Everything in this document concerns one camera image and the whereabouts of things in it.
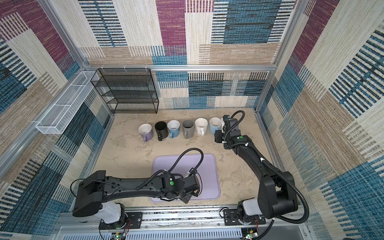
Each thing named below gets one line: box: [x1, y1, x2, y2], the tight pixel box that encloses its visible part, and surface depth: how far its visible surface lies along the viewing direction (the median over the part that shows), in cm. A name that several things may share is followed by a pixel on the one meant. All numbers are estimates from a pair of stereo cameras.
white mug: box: [195, 117, 209, 137], surface depth 101 cm
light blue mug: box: [209, 117, 222, 135], surface depth 104 cm
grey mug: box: [182, 119, 195, 139], surface depth 99 cm
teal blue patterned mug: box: [167, 119, 181, 139], surface depth 102 cm
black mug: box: [154, 121, 169, 142], surface depth 101 cm
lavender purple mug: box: [138, 123, 154, 142], surface depth 103 cm
